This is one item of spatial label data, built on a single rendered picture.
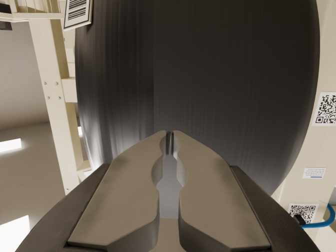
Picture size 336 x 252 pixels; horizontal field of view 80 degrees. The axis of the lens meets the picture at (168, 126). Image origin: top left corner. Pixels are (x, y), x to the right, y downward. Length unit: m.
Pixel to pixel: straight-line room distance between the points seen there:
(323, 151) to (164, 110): 0.45
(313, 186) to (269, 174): 0.36
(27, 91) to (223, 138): 8.29
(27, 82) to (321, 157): 8.25
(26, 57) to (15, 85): 1.00
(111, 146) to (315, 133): 0.45
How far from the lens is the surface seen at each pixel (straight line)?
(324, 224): 0.70
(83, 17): 0.27
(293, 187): 0.61
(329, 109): 0.56
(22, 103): 8.51
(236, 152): 0.25
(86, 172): 1.06
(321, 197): 0.67
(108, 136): 0.24
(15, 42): 8.32
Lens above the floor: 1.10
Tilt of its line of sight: 21 degrees up
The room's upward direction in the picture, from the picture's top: 180 degrees counter-clockwise
